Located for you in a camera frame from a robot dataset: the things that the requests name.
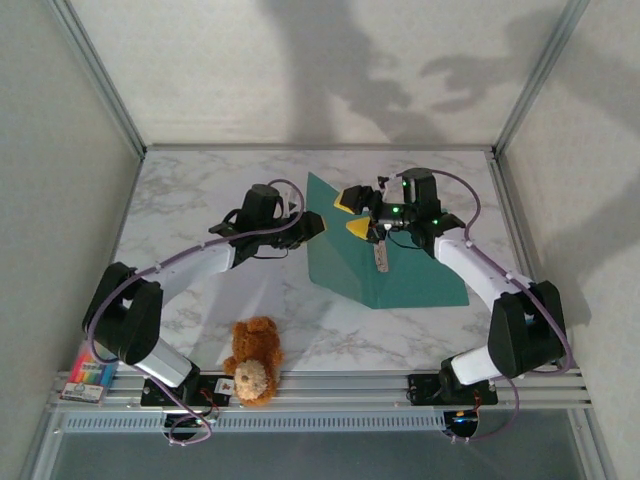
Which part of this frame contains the grey slotted cable duct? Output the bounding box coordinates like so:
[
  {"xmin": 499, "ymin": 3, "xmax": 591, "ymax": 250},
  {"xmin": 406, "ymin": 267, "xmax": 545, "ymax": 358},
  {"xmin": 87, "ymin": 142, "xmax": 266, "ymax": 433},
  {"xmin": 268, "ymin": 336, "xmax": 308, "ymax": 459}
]
[{"xmin": 64, "ymin": 416, "xmax": 446, "ymax": 432}]

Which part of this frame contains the aluminium frame leg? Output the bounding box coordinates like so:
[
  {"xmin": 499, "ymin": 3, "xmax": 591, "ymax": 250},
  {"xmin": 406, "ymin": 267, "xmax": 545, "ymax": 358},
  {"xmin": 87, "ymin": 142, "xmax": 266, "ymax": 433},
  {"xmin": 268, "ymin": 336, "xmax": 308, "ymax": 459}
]
[
  {"xmin": 19, "ymin": 407, "xmax": 66, "ymax": 480},
  {"xmin": 569, "ymin": 407, "xmax": 616, "ymax": 480}
]

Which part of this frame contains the right gripper thin black cable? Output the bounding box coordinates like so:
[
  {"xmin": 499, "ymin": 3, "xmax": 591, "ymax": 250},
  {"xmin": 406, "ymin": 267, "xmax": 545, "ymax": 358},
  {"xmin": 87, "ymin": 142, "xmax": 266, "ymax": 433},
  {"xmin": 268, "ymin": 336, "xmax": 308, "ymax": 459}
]
[{"xmin": 387, "ymin": 232, "xmax": 431, "ymax": 251}]

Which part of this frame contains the aluminium frame post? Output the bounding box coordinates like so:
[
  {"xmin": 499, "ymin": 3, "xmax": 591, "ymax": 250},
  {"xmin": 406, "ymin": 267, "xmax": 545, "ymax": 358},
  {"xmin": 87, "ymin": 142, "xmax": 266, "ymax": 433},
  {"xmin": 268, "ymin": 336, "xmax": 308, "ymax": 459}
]
[
  {"xmin": 47, "ymin": 0, "xmax": 147, "ymax": 157},
  {"xmin": 492, "ymin": 0, "xmax": 594, "ymax": 157}
]

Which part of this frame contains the aluminium side frame rail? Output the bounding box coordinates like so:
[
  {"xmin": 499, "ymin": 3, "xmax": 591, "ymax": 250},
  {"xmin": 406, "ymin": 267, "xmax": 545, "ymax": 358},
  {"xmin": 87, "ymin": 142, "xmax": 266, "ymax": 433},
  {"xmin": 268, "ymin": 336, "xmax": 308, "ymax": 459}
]
[{"xmin": 487, "ymin": 152, "xmax": 594, "ymax": 374}]

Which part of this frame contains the metal folder clip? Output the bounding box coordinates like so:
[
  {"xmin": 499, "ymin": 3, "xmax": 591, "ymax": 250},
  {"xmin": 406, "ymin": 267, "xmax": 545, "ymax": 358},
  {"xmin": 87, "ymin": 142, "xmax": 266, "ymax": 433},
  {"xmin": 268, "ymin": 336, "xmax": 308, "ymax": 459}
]
[{"xmin": 372, "ymin": 238, "xmax": 390, "ymax": 274}]

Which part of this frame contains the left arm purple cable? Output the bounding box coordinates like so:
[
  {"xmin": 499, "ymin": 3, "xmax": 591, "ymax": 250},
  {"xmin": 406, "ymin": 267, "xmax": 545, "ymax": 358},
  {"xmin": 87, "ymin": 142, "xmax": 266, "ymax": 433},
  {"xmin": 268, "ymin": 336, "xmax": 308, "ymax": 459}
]
[{"xmin": 83, "ymin": 178, "xmax": 306, "ymax": 447}]

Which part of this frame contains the aluminium back frame rail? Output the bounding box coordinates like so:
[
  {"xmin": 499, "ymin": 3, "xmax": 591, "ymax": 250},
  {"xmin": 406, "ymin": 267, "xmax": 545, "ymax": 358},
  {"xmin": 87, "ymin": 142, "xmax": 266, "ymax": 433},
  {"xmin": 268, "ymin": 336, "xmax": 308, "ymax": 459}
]
[{"xmin": 142, "ymin": 143, "xmax": 499, "ymax": 153}]

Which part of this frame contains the green plastic folder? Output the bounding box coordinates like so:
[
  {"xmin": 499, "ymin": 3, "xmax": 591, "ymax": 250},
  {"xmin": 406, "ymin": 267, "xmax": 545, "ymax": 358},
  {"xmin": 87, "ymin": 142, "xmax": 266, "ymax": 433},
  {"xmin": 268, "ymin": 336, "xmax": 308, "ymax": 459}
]
[{"xmin": 305, "ymin": 171, "xmax": 471, "ymax": 311}]

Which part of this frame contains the brown teddy bear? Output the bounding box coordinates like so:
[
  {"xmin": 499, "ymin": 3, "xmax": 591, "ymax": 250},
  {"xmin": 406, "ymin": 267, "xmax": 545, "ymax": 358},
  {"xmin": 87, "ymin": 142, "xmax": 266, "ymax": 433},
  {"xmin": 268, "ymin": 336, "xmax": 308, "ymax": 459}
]
[{"xmin": 222, "ymin": 315, "xmax": 285, "ymax": 408}]

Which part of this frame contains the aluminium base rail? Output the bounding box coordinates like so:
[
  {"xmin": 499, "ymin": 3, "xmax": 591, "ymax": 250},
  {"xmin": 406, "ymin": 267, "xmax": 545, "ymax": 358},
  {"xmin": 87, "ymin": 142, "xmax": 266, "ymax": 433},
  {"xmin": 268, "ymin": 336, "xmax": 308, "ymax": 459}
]
[{"xmin": 47, "ymin": 369, "xmax": 594, "ymax": 411}]

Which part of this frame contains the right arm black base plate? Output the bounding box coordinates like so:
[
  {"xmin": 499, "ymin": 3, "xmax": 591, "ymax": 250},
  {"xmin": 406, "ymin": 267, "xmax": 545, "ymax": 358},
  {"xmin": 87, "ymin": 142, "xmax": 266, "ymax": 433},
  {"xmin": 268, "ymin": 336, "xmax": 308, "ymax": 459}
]
[{"xmin": 407, "ymin": 373, "xmax": 499, "ymax": 406}]

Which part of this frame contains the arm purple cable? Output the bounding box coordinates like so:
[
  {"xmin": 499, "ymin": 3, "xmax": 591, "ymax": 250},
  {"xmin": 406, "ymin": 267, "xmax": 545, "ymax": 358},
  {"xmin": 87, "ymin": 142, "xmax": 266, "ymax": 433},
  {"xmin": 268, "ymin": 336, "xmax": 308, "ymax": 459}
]
[
  {"xmin": 83, "ymin": 178, "xmax": 306, "ymax": 447},
  {"xmin": 387, "ymin": 169, "xmax": 575, "ymax": 444}
]

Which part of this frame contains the colourful marker pack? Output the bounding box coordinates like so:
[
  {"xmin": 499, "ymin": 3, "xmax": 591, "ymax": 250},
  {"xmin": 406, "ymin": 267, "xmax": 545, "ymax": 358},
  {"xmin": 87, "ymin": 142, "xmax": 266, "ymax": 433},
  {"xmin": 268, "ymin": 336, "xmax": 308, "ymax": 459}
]
[{"xmin": 59, "ymin": 341, "xmax": 121, "ymax": 403}]

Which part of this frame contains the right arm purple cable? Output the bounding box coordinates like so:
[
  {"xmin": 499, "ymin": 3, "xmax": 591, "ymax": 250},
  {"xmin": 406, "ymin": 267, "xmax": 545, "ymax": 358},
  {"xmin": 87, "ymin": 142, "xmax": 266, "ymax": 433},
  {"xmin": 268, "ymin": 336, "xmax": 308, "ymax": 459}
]
[{"xmin": 387, "ymin": 169, "xmax": 575, "ymax": 444}]

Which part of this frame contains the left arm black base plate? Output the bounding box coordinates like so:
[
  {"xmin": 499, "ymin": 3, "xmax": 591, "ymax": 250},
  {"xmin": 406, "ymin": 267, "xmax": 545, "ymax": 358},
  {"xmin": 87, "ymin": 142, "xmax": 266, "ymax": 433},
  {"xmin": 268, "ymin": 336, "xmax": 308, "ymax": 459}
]
[{"xmin": 140, "ymin": 377, "xmax": 234, "ymax": 407}]

